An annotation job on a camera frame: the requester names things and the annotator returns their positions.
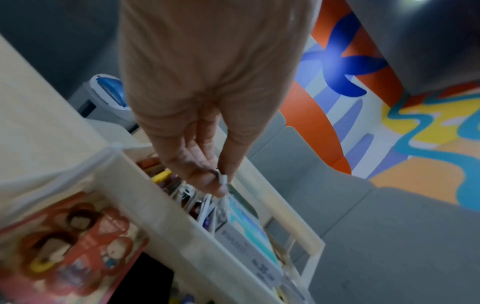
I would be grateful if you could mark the person's left hand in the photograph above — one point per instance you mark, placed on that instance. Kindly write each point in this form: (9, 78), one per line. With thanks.
(210, 59)

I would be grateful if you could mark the pile of coloured clips and pens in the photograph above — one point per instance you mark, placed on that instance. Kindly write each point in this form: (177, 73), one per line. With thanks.
(204, 207)

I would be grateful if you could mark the cream tiered organizer box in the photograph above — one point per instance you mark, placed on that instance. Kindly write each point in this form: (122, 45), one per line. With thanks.
(168, 225)

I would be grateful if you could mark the green white staple box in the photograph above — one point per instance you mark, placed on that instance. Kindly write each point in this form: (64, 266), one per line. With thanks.
(247, 237)

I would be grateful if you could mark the pink cartoon card pack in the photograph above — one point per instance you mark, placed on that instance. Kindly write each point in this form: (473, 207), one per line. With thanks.
(71, 246)

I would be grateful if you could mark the grey blue-lid paper shredder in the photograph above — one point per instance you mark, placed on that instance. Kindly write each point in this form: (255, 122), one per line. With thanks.
(108, 98)

